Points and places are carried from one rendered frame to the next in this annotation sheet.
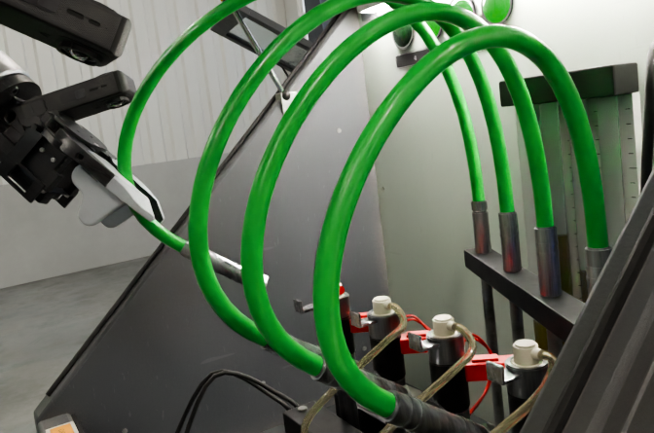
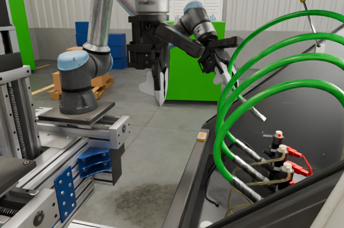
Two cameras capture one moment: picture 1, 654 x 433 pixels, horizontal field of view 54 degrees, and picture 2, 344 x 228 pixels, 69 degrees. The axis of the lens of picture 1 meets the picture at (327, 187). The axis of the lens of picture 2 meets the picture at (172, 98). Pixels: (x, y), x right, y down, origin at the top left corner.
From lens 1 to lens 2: 0.28 m
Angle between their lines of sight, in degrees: 47
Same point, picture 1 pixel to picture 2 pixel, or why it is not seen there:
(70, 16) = (186, 47)
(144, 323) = not seen: hidden behind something
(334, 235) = (221, 130)
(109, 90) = (232, 43)
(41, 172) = (207, 64)
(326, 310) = (215, 148)
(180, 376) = (244, 133)
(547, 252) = not seen: outside the picture
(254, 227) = (220, 115)
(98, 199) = (218, 78)
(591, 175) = not seen: outside the picture
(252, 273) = (217, 126)
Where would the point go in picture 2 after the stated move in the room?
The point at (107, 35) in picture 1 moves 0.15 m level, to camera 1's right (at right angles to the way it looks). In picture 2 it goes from (194, 53) to (260, 62)
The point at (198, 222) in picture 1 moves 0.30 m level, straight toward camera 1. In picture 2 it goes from (220, 103) to (136, 159)
